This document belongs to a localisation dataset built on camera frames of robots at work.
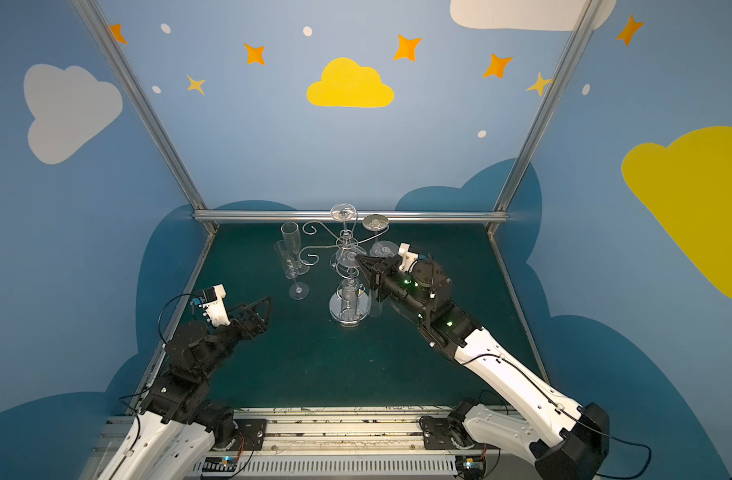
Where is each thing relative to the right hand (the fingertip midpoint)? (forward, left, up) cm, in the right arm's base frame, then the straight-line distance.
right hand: (356, 253), depth 63 cm
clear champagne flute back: (+19, +6, -6) cm, 21 cm away
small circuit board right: (-33, -30, -42) cm, 61 cm away
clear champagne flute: (+23, +24, -19) cm, 38 cm away
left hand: (-4, +25, -15) cm, 29 cm away
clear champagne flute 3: (+16, -4, -7) cm, 18 cm away
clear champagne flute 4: (+7, -6, -6) cm, 11 cm away
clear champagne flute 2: (+14, +23, -38) cm, 46 cm away
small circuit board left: (-36, +33, -41) cm, 64 cm away
